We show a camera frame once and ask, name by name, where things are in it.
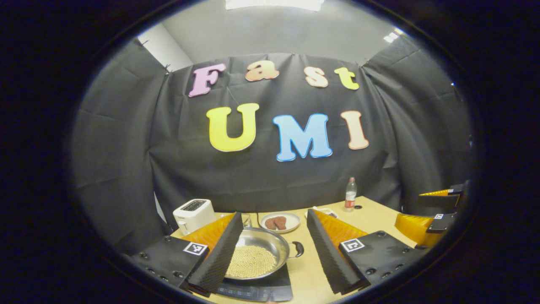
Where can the white toaster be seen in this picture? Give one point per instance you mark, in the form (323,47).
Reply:
(194,213)

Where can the white plate with meat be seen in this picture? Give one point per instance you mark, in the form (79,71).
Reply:
(278,222)

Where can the black induction cooktop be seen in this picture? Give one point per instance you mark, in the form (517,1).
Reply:
(261,289)

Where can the large ceiling light panel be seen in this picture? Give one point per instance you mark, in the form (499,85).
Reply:
(274,4)

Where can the steel pot with soybeans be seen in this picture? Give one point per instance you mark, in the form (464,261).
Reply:
(257,257)

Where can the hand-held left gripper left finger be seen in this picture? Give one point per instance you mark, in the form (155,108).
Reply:
(217,257)

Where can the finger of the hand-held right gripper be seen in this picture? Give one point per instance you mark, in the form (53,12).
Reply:
(415,228)
(438,199)

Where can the small ceiling light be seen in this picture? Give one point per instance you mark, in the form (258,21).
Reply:
(392,36)

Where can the white divided dish with beans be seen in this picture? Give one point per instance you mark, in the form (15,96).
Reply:
(327,211)

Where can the clear water bottle red label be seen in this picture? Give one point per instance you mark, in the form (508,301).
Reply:
(350,198)

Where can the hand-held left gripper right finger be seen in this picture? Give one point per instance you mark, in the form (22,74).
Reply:
(327,255)

